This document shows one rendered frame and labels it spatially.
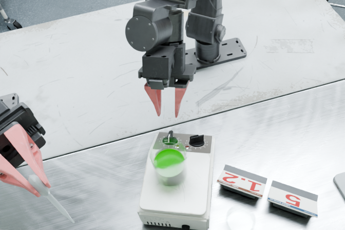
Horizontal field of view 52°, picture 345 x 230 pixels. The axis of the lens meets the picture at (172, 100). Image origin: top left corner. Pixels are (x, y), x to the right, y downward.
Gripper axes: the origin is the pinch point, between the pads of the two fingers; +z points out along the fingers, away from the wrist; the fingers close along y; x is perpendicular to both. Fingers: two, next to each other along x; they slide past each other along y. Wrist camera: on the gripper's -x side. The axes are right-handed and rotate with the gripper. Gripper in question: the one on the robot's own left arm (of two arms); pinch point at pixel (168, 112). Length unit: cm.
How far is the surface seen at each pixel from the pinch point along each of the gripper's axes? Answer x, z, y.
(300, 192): -1.7, 14.4, 27.0
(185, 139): 2.4, 7.2, 3.3
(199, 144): 0.6, 6.9, 6.5
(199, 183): -9.5, 9.2, 7.6
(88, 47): 29.8, -4.3, -28.5
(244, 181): -2.3, 12.9, 16.0
